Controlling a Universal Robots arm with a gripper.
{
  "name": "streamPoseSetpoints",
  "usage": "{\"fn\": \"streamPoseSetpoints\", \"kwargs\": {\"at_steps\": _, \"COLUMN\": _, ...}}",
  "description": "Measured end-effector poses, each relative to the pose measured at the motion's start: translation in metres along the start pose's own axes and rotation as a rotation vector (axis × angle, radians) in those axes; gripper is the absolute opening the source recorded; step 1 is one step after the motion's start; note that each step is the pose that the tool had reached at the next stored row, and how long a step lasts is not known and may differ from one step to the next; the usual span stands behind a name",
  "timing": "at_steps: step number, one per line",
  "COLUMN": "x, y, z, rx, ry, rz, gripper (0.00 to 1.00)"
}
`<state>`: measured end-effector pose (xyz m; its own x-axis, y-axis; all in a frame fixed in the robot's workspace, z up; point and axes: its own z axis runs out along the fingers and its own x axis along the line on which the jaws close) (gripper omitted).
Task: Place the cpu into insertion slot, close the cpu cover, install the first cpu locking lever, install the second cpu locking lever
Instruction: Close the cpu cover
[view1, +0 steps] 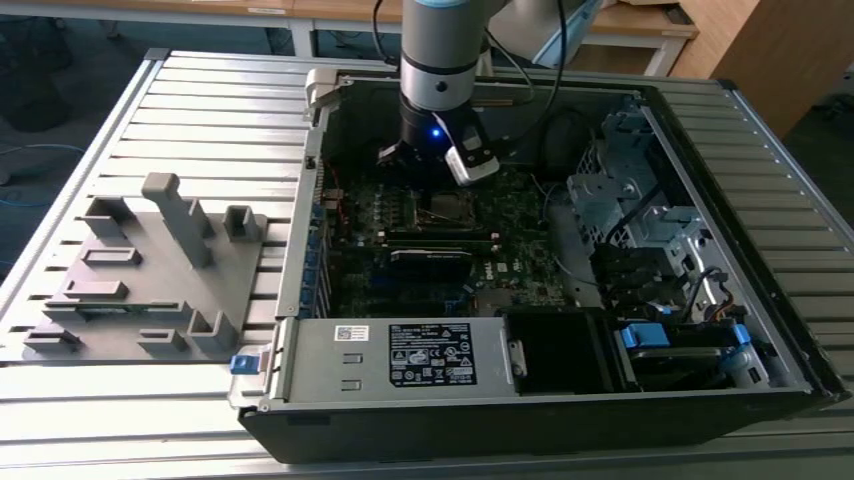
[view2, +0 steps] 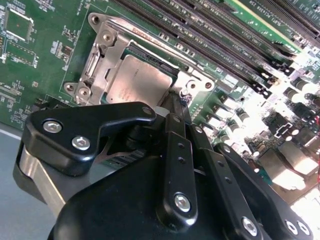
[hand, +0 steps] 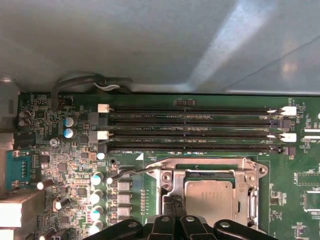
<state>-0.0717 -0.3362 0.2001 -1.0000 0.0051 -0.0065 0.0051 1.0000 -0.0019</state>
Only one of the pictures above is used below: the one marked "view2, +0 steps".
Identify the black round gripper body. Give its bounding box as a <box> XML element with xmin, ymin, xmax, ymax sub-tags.
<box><xmin>47</xmin><ymin>155</ymin><xmax>248</xmax><ymax>240</ymax></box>

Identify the metal socket cover frame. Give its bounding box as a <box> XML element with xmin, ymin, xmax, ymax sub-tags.
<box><xmin>84</xmin><ymin>22</ymin><xmax>201</xmax><ymax>107</ymax></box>

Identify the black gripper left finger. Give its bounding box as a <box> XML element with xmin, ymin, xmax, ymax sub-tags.
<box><xmin>21</xmin><ymin>92</ymin><xmax>199</xmax><ymax>227</ymax></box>

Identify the silver CPU green edge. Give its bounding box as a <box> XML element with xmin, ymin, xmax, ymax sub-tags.
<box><xmin>107</xmin><ymin>53</ymin><xmax>180</xmax><ymax>105</ymax></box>

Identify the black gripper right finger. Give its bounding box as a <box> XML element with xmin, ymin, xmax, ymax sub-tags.
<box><xmin>174</xmin><ymin>93</ymin><xmax>315</xmax><ymax>240</ymax></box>

